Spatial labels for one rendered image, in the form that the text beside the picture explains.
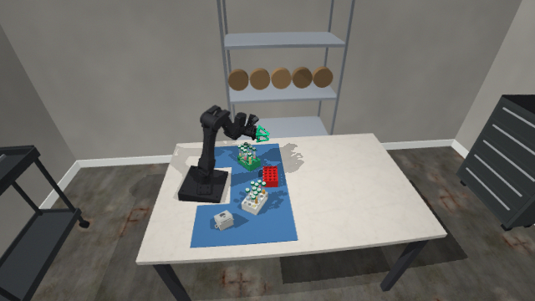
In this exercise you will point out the green tube rack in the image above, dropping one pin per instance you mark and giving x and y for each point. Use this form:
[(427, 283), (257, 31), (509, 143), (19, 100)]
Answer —
[(255, 163)]

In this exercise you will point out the red tube rack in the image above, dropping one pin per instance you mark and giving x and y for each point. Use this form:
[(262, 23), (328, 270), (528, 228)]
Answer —
[(269, 177)]

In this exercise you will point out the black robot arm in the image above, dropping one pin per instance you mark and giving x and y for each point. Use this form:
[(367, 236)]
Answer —
[(211, 123)]

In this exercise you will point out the blue bench mat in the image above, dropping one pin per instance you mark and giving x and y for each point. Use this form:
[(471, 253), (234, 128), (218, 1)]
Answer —
[(273, 223)]

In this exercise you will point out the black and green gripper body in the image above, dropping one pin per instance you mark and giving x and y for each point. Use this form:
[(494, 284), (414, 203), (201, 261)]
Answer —
[(251, 133)]

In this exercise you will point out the white test tube rack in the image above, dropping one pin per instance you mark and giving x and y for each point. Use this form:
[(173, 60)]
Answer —
[(254, 210)]

